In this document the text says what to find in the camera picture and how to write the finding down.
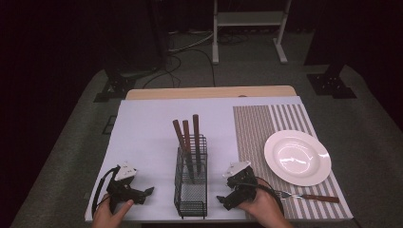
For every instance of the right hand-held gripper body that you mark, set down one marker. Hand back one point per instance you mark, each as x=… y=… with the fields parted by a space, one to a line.
x=242 y=186

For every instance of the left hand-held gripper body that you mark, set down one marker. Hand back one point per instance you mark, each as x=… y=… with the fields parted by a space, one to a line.
x=122 y=190

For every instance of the person's left hand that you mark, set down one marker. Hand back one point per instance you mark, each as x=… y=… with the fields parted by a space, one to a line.
x=107 y=215

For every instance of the person's right hand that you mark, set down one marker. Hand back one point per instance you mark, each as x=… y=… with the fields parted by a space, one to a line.
x=264 y=205

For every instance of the striped placemat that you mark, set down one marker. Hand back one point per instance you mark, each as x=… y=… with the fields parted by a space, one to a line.
x=253 y=133

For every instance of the white table cover sheet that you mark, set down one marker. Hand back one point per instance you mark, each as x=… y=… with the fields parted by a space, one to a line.
x=149 y=133

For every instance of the white plate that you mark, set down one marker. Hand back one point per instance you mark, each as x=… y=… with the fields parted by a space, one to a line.
x=297 y=158

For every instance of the brown wooden chopsticks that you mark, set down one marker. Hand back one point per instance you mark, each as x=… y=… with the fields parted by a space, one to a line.
x=180 y=134

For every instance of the black stand with base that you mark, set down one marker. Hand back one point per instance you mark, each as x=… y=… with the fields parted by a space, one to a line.
x=120 y=84

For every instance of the black floor socket frame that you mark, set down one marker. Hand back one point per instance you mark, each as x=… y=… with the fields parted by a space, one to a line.
x=109 y=125

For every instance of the black stand base plate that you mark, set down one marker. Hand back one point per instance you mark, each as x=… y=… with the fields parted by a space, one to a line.
x=331 y=85

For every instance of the white metal stand frame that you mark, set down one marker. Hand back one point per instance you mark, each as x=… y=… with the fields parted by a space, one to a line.
x=247 y=18

